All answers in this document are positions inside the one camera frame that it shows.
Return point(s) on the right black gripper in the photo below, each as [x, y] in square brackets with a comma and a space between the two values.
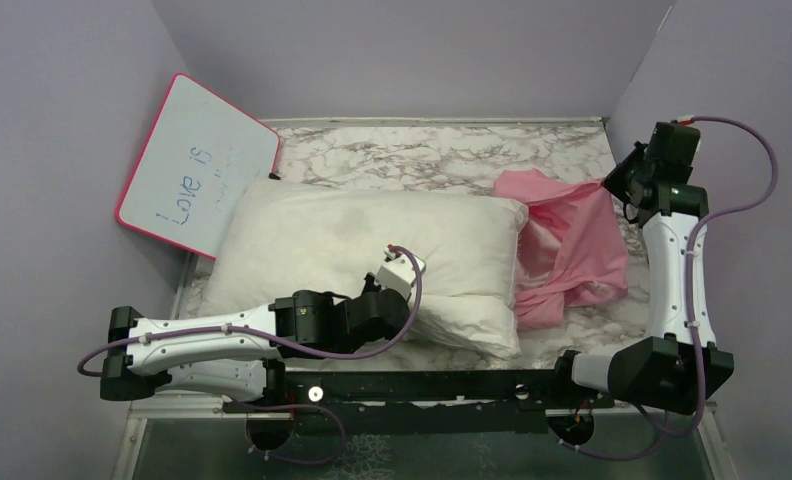
[612, 182]

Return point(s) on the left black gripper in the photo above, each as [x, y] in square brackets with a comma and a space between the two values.
[370, 283]

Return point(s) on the pink floral pillowcase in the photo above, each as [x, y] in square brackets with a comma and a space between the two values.
[571, 251]

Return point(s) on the white pillow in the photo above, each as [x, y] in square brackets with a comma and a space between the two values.
[286, 237]

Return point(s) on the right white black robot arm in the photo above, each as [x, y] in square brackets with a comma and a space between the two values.
[677, 364]

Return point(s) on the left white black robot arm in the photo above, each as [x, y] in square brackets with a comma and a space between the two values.
[227, 354]

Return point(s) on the pink framed whiteboard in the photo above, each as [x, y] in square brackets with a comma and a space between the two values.
[199, 157]

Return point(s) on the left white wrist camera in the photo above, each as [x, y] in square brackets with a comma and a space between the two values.
[396, 273]

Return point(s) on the black mounting rail base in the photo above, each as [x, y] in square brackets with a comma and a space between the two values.
[322, 403]

